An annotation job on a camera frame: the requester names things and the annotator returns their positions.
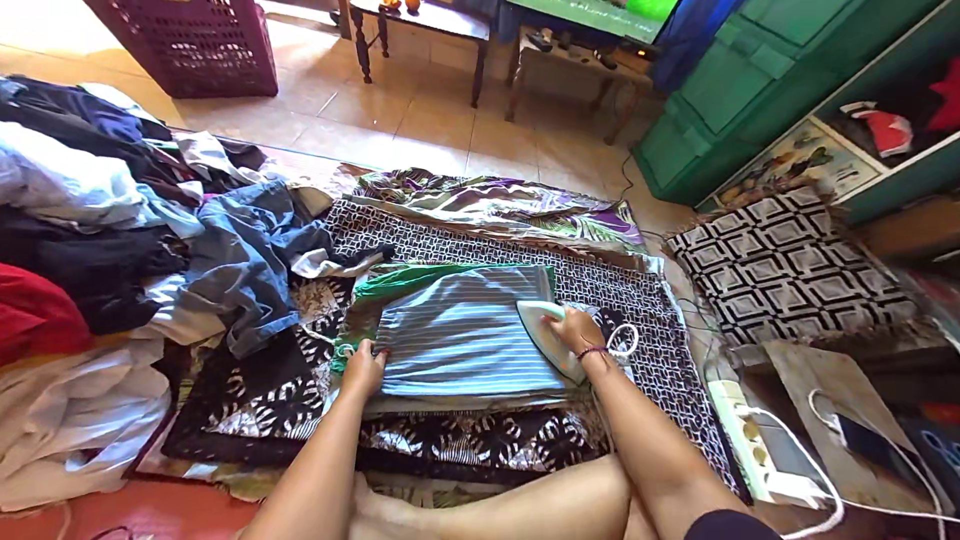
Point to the person's right hand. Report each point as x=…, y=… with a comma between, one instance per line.
x=582, y=331

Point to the person's left hand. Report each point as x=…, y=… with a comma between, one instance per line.
x=363, y=375

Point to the person's left thumb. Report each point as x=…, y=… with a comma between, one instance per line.
x=382, y=358

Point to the person's right fingers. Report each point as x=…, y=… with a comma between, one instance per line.
x=554, y=324

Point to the person's left fingers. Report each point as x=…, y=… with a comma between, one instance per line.
x=365, y=347

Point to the white and green iron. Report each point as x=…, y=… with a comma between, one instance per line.
x=541, y=328

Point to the grey striped garment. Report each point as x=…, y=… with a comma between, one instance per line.
x=457, y=334

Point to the person's left forearm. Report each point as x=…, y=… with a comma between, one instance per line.
x=322, y=457

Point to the person's right forearm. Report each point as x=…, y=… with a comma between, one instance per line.
x=660, y=435

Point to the black white geometric cloth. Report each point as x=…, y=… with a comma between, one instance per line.
x=645, y=307

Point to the black leaf-patterned cloth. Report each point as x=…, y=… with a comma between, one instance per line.
x=420, y=446

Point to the purple green leaf-print cloth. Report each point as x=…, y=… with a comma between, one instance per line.
x=480, y=199

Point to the person's legs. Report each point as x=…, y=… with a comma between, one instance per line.
x=525, y=506

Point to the white power strip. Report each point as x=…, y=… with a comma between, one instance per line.
x=742, y=435

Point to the black white geometric pillow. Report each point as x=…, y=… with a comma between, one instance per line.
x=787, y=266

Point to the wooden television bench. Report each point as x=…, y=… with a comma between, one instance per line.
x=555, y=63

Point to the pile of clothes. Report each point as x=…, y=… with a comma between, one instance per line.
x=120, y=247

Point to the red mat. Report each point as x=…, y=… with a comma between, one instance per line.
x=150, y=514

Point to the brown wooden board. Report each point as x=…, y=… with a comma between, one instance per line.
x=832, y=390

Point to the white plug adapter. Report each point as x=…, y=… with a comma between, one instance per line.
x=802, y=489

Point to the blue curtain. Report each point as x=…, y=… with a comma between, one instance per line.
x=684, y=49

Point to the television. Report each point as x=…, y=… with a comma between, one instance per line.
x=592, y=16

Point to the dark wooden table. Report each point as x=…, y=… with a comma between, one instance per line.
x=442, y=20

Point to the purple plastic basket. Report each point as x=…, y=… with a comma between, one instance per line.
x=206, y=52

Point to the dark smartphone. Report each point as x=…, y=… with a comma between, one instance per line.
x=874, y=446

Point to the turquoise and white shelf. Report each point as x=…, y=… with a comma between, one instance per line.
x=889, y=180

